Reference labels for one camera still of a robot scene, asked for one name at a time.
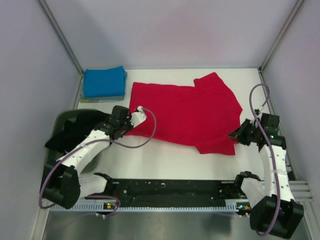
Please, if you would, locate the red t shirt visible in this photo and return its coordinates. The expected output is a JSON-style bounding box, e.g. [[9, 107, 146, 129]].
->
[[129, 72, 243, 156]]

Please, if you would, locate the black t shirt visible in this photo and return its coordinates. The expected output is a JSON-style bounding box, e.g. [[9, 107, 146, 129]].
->
[[44, 111, 111, 153]]

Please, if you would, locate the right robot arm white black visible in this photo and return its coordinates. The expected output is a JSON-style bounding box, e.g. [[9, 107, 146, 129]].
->
[[228, 110, 304, 240]]

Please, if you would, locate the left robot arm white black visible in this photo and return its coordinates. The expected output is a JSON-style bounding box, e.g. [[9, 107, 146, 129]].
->
[[38, 105, 133, 210]]

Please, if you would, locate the folded blue t shirt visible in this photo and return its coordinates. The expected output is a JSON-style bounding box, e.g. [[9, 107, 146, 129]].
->
[[83, 66, 126, 98]]

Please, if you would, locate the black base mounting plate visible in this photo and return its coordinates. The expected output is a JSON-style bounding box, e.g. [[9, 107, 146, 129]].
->
[[86, 178, 246, 208]]

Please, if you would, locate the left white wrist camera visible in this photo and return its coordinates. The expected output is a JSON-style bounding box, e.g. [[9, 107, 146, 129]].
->
[[130, 106, 147, 128]]

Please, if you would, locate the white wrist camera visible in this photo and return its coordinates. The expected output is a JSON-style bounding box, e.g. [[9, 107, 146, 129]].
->
[[130, 106, 147, 128], [253, 106, 265, 119]]

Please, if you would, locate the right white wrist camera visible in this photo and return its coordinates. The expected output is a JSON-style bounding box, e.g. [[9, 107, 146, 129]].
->
[[253, 106, 265, 119]]

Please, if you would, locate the aluminium frame rail front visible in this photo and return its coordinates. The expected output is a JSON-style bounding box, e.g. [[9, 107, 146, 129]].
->
[[39, 181, 315, 201]]

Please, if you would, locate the grey slotted cable duct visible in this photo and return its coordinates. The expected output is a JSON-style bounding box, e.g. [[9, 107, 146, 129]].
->
[[50, 199, 251, 213]]

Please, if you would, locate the right aluminium corner post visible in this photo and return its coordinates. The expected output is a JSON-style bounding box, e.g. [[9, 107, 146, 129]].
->
[[258, 0, 305, 73]]

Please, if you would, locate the aluminium corner post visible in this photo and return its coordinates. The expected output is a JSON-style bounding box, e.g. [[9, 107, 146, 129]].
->
[[37, 0, 84, 75], [258, 0, 305, 73]]

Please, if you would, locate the left aluminium corner post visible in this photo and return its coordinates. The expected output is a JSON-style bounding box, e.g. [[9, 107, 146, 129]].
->
[[37, 0, 84, 75]]

